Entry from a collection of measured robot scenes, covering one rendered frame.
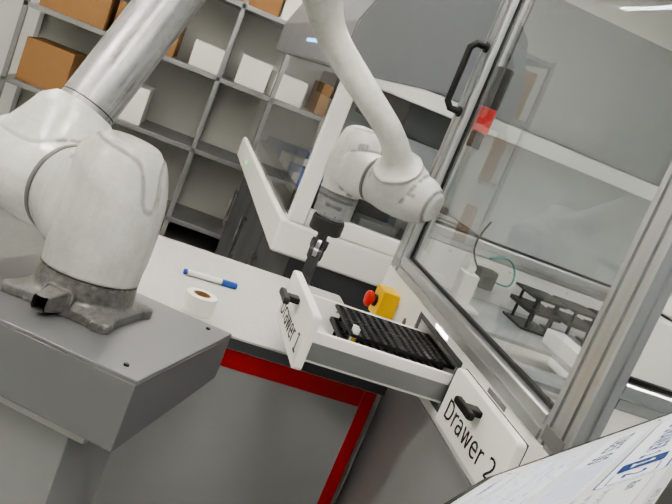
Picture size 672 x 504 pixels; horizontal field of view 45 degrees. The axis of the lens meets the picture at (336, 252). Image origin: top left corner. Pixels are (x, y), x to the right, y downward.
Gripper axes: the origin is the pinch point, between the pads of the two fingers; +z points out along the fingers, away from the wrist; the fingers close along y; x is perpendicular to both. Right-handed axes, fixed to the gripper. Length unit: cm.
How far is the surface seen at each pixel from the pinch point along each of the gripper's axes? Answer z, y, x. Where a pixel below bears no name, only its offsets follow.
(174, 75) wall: -13, -371, -147
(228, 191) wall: 49, -383, -87
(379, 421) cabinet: 17.2, 7.3, 27.6
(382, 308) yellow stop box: -3.1, -9.3, 19.5
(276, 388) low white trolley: 16.7, 14.0, 3.6
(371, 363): -3.0, 34.8, 18.6
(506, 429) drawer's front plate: -9, 58, 40
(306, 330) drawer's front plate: -5.6, 39.7, 5.1
